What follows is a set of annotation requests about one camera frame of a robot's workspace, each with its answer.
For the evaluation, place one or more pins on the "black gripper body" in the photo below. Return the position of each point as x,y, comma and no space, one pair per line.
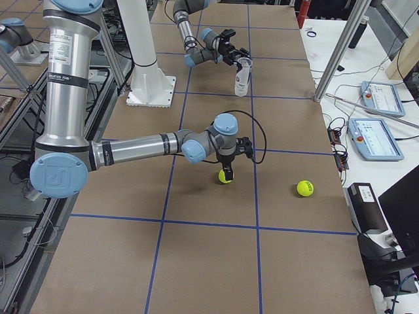
227,52
225,160

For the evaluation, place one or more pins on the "small circuit board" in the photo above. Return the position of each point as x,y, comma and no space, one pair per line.
339,150

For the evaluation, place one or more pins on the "white Wilson tennis ball can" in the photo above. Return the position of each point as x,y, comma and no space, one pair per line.
242,79

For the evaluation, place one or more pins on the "metal rod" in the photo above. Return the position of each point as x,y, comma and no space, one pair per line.
373,111

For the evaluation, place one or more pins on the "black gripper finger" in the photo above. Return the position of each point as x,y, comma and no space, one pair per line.
229,174
224,167
242,54
238,64

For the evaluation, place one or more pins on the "black monitor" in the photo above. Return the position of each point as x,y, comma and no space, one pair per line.
400,207

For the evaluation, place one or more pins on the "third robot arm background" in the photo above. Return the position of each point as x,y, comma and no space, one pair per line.
14,34

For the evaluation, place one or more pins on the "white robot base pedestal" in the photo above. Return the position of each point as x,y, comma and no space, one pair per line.
149,86

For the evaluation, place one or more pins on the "yellow tennis ball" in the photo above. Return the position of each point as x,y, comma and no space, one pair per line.
305,188
222,177

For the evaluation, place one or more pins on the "near teach pendant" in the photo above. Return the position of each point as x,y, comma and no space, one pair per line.
374,140

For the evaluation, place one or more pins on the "grey aluminium frame post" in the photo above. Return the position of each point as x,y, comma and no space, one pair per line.
346,36

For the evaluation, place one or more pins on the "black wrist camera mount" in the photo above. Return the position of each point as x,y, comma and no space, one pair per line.
225,35
244,146

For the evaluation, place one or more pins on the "black device box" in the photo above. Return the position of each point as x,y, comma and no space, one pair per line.
366,209

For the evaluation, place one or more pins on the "far teach pendant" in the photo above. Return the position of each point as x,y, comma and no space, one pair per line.
382,97

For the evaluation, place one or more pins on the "teach pendant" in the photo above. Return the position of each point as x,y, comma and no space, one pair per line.
382,97
374,140

